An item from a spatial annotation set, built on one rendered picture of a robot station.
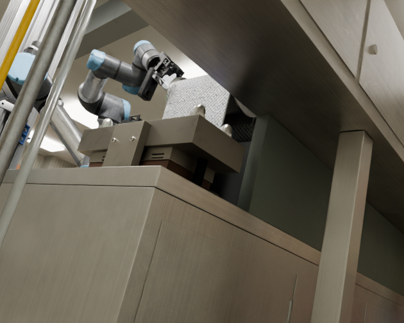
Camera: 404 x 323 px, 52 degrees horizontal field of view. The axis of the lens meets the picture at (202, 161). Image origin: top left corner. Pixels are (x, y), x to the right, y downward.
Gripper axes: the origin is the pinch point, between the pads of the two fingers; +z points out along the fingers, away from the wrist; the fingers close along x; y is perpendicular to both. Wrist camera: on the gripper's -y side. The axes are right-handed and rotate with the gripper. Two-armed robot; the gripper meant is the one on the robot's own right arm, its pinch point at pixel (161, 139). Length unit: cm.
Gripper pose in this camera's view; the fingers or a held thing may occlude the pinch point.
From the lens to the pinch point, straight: 117.2
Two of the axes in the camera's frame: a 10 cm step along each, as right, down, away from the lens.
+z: 7.4, -0.2, -6.7
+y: 2.4, -9.2, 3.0
